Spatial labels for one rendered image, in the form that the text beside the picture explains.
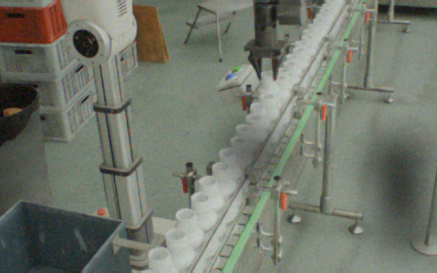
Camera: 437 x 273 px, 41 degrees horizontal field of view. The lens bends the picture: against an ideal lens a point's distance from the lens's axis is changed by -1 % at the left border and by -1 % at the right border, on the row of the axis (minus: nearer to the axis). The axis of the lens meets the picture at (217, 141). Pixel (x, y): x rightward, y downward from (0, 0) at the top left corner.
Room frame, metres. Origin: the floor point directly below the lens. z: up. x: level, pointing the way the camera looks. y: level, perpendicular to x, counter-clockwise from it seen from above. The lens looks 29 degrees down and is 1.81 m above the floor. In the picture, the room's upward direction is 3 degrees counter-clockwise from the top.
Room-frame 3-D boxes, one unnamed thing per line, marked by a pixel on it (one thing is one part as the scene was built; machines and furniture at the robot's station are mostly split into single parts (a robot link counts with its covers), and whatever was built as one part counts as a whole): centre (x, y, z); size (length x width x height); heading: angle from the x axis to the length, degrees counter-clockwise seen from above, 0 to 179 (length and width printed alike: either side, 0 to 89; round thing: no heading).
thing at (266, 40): (1.42, -0.14, 1.31); 0.10 x 0.07 x 0.07; 68
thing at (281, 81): (1.47, -0.18, 1.09); 0.06 x 0.06 x 0.17
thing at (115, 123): (1.88, 0.36, 0.74); 0.11 x 0.11 x 0.40; 68
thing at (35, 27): (3.64, 1.07, 0.78); 0.61 x 0.41 x 0.22; 165
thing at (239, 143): (1.14, -0.05, 1.08); 0.06 x 0.06 x 0.17
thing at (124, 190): (1.88, 0.36, 0.49); 0.13 x 0.13 x 0.40; 68
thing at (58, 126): (3.63, 1.06, 0.11); 0.61 x 0.41 x 0.22; 164
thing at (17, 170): (2.59, 1.09, 0.32); 0.45 x 0.45 x 0.64
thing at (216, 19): (4.92, -0.10, 0.21); 0.61 x 0.47 x 0.41; 32
